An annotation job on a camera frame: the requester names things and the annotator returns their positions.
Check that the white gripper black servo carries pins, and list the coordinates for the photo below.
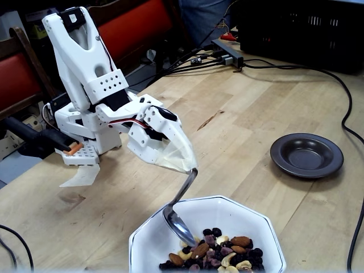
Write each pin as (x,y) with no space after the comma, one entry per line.
(148,145)

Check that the beige masking tape wrap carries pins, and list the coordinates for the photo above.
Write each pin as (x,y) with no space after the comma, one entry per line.
(185,162)

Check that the wooden chair red cushion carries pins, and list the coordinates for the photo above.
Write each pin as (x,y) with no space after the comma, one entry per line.
(14,76)
(142,28)

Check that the beige tape sheet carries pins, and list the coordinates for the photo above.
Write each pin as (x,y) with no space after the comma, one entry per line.
(82,176)

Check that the black plastic crate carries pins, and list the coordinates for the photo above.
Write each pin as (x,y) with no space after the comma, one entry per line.
(298,34)

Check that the brown plate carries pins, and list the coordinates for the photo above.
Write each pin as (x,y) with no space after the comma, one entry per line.
(307,156)

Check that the black clamp orange tip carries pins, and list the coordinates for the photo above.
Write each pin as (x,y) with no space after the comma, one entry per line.
(42,139)

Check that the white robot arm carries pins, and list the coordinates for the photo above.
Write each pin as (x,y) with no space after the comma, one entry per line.
(82,57)

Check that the small circuit board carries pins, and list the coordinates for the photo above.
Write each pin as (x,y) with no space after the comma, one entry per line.
(196,61)

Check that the white printed box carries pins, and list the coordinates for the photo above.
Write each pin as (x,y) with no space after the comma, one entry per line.
(10,145)

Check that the yellow green packet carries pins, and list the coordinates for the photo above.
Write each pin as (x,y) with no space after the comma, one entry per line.
(37,32)

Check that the bent metal spoon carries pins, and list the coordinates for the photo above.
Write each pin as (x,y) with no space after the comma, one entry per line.
(182,230)

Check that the red alligator clip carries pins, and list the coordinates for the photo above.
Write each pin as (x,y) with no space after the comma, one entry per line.
(229,36)

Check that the blue denim fabric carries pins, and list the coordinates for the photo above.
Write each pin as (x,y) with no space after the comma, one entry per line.
(204,20)

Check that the white octagonal bowl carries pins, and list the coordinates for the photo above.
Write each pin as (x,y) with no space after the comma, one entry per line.
(227,210)

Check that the grey usb hub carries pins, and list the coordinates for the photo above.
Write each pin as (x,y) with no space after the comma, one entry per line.
(224,48)

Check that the trail mix pile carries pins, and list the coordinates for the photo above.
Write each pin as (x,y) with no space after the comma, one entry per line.
(240,241)

